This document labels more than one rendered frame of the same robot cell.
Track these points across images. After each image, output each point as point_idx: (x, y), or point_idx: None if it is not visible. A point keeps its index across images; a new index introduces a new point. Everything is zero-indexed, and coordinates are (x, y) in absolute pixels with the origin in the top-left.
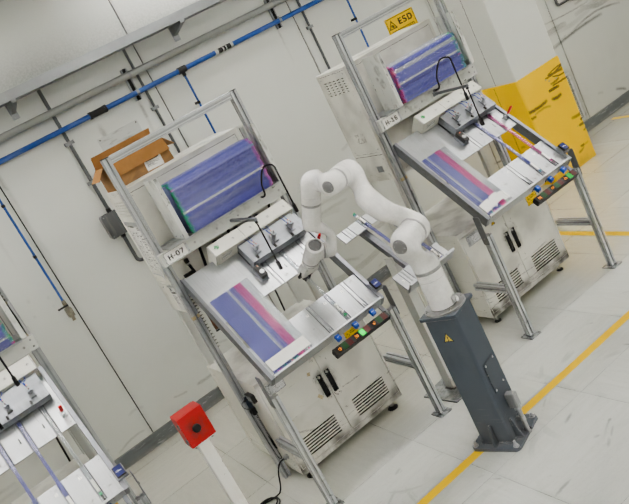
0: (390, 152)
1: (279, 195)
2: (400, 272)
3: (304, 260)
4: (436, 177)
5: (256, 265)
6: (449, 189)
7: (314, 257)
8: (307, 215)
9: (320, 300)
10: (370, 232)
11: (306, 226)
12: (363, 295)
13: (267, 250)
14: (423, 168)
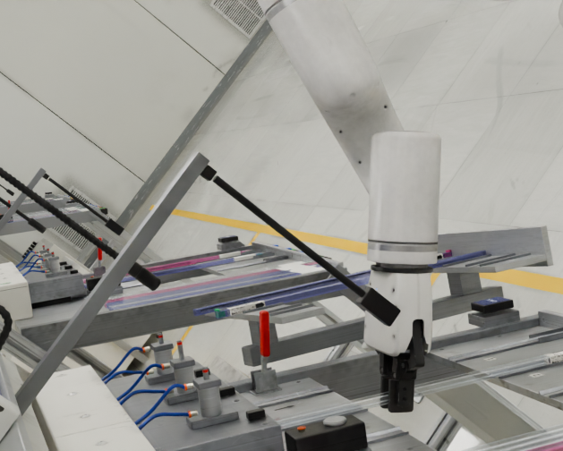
0: (33, 344)
1: (12, 365)
2: (477, 266)
3: (414, 227)
4: (180, 298)
5: (294, 432)
6: (228, 291)
7: (439, 168)
8: (340, 12)
9: (519, 380)
10: (283, 336)
11: (359, 59)
12: (518, 338)
13: (238, 404)
14: (137, 307)
